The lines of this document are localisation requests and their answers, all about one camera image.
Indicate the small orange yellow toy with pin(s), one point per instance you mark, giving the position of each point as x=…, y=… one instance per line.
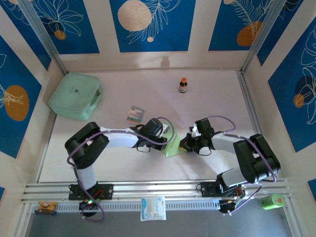
x=47, y=207

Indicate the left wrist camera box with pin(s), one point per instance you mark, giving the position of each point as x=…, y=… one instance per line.
x=151, y=127

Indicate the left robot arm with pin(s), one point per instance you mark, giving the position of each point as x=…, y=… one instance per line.
x=121, y=140

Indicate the aluminium frame post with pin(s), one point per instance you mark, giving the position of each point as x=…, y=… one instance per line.
x=42, y=32
x=264, y=32

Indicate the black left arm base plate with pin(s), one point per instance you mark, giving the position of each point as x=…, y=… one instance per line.
x=108, y=191

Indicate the aluminium mounting rail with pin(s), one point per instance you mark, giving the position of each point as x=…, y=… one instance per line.
x=160, y=187

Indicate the aluminium side rail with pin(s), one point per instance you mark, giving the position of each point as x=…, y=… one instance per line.
x=248, y=98

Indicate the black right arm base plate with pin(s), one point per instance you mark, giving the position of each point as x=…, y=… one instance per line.
x=208, y=189

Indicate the light green cloth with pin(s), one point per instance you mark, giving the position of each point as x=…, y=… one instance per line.
x=174, y=148

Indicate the small printed sachet packet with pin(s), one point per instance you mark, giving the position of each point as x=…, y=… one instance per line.
x=135, y=114

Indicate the brown bottle with orange cap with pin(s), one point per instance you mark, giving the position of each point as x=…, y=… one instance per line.
x=183, y=87

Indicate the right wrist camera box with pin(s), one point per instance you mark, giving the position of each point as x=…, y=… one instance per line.
x=205, y=127

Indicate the mint green zipper pouch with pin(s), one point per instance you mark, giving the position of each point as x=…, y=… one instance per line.
x=74, y=95

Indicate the green can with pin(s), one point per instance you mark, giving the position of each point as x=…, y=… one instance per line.
x=271, y=202

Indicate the black controller board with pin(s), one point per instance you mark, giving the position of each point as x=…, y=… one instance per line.
x=86, y=205
x=228, y=205

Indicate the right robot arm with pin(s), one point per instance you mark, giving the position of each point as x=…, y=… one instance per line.
x=222, y=143

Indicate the white gauze packet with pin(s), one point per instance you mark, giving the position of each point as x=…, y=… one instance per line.
x=153, y=208

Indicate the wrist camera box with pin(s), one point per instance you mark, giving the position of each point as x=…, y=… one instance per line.
x=151, y=127
x=205, y=127

